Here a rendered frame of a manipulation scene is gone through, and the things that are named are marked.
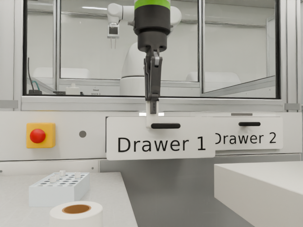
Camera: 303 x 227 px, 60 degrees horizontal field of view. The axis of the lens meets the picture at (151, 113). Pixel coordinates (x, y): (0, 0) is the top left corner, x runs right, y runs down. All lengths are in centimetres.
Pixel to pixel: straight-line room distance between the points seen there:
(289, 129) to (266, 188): 66
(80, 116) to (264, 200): 59
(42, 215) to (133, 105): 46
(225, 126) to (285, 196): 55
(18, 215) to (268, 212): 40
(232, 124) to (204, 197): 26
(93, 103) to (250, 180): 54
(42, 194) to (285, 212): 40
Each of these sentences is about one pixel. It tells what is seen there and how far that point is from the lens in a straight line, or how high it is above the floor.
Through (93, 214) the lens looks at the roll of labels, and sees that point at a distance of 37.
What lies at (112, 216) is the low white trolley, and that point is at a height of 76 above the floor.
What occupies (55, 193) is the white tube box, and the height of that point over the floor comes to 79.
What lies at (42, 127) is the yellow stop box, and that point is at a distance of 80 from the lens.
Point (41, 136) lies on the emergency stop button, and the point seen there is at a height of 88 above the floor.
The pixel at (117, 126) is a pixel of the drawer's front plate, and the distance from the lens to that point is 67.
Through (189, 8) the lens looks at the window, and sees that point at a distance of 97.
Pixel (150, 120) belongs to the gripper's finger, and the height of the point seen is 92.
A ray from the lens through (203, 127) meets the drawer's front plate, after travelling 72.
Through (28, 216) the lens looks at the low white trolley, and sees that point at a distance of 51.
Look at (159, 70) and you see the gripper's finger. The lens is 63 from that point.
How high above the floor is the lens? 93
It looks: 1 degrees up
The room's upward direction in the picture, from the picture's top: straight up
